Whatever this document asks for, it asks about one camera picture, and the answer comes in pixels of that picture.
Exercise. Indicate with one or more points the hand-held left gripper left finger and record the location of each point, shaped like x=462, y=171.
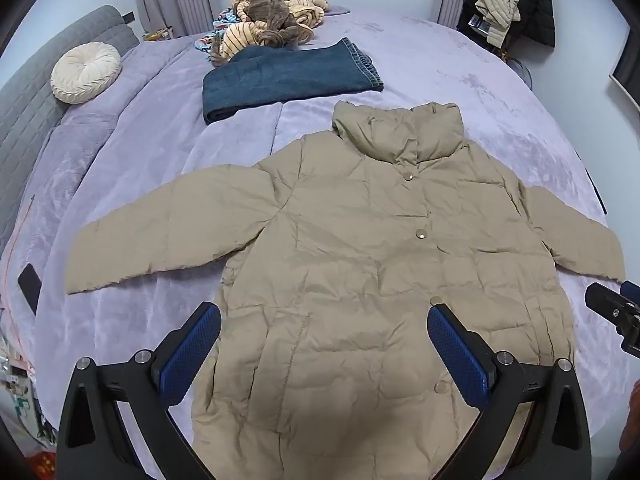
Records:
x=192, y=345

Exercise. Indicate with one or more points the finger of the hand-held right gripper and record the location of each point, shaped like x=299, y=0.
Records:
x=602, y=300
x=631, y=290

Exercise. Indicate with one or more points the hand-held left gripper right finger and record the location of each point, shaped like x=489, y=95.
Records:
x=457, y=355

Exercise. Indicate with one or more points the beige puffer jacket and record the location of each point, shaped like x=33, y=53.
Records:
x=350, y=260

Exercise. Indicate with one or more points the person's right forearm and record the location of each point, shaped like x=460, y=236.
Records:
x=631, y=420

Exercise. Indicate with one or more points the brown striped plush clothes pile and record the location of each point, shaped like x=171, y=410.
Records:
x=265, y=15

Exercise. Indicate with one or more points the black phone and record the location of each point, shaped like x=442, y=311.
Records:
x=30, y=290

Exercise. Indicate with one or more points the cluttered bedside table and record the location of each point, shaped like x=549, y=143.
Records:
x=20, y=400

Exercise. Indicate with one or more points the red box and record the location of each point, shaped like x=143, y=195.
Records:
x=42, y=462

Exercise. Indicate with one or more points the floor fan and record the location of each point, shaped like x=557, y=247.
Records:
x=517, y=71

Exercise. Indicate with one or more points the bed with lavender blanket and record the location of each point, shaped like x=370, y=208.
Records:
x=450, y=85

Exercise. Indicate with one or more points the folded blue jeans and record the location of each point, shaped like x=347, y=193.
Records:
x=290, y=77

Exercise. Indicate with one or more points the grey quilted headboard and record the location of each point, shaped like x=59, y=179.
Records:
x=30, y=110

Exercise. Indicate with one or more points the round cream pillow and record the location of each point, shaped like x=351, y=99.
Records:
x=85, y=72

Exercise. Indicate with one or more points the black hanging coat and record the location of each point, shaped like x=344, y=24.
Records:
x=537, y=5

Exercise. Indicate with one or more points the colourful printed cloth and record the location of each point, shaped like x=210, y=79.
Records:
x=202, y=44

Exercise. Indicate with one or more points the beige hanging quilted jacket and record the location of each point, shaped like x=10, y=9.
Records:
x=500, y=15

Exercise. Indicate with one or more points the yellow bedside items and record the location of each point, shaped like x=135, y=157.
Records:
x=157, y=34

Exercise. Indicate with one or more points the grey flat cloth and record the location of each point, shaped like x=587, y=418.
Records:
x=337, y=9

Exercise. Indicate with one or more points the white wall monitor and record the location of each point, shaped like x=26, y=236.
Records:
x=631, y=75

